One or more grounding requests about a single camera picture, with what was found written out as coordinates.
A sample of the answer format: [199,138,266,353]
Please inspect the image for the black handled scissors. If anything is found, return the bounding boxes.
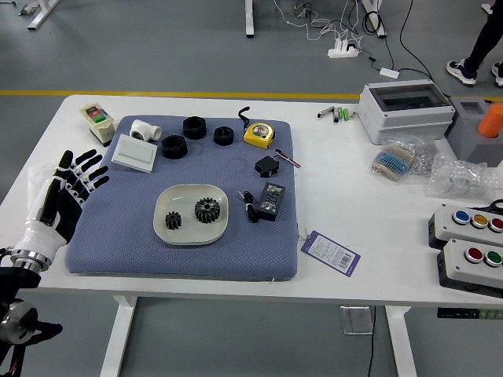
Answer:
[469,199,503,215]

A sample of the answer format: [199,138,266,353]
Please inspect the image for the black digital meter with cable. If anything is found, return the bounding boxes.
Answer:
[237,182,287,225]

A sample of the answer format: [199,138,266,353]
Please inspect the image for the white wall switch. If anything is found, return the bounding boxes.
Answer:
[111,134,159,174]

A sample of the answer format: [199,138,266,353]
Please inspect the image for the bag of metal screws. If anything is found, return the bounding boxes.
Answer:
[408,135,445,185]

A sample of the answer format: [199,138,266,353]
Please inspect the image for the small black gear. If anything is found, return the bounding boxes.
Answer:
[163,210,183,232]

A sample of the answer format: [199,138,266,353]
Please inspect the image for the long black floor cable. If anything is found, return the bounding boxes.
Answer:
[399,0,449,97]

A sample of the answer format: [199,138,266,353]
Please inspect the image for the beige red-green switch box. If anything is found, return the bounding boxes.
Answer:
[79,104,116,148]

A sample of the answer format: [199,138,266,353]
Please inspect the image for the person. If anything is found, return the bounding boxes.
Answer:
[446,0,503,86]

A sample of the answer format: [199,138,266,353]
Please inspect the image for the black table control panel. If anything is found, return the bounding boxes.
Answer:
[437,308,503,321]

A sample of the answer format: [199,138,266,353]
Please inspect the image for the red-green button control box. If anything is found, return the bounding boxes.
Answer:
[436,238,503,298]

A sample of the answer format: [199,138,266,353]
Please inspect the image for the purple label tag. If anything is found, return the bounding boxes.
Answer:
[300,230,362,278]

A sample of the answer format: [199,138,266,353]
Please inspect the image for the yellow tape measure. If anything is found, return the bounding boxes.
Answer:
[237,106,276,150]

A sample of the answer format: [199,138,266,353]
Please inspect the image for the small black nut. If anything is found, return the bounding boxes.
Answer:
[213,126,236,147]

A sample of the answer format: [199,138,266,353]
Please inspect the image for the grey block holder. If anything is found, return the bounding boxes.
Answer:
[445,97,503,168]

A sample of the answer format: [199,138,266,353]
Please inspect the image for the blue-grey quilted mat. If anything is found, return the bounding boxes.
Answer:
[64,115,299,282]

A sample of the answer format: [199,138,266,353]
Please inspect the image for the white table leg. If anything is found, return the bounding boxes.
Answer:
[99,295,138,377]
[384,306,418,377]

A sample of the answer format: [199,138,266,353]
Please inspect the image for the black cable under table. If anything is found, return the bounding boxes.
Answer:
[365,306,377,377]

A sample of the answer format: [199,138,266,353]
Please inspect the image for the bubble wrap bag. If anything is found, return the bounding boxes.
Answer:
[426,152,500,203]

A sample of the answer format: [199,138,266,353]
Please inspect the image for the white pipe tee fitting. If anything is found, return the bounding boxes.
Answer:
[129,119,163,143]

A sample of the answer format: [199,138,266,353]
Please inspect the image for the cream square plate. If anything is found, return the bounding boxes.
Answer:
[152,183,229,247]

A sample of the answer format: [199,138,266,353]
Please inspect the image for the coiled black floor cable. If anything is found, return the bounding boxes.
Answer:
[363,10,395,70]

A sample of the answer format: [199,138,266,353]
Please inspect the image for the white floor cables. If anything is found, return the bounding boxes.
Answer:
[273,0,365,42]

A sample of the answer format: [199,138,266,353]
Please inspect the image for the black servo with wires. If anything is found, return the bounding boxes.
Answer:
[254,148,303,178]

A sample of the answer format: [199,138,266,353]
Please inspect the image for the metal floor plate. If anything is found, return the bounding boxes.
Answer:
[340,306,373,335]

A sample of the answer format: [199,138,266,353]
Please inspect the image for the orange cylinder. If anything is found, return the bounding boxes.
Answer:
[477,102,503,139]

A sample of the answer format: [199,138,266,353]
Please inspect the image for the grey electrical distribution box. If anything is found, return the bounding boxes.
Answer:
[357,79,457,145]

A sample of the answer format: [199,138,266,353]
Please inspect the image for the white desk leg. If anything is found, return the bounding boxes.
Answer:
[361,0,388,39]
[244,0,255,39]

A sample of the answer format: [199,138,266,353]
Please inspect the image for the bag of blue resistors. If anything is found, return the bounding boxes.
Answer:
[369,137,417,184]

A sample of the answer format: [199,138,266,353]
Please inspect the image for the three-button control box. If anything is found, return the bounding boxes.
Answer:
[428,203,503,252]

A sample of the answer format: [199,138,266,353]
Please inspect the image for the big black gear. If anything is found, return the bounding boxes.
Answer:
[194,196,221,224]

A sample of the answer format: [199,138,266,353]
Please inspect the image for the white desk foot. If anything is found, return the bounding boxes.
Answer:
[17,0,60,31]

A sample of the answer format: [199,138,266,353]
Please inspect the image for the big black nut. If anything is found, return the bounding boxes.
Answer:
[182,115,207,140]
[161,134,188,159]

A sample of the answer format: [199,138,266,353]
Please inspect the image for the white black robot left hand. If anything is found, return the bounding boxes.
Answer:
[15,148,111,260]

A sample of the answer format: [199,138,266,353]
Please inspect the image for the white power strip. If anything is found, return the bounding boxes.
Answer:
[328,37,361,59]

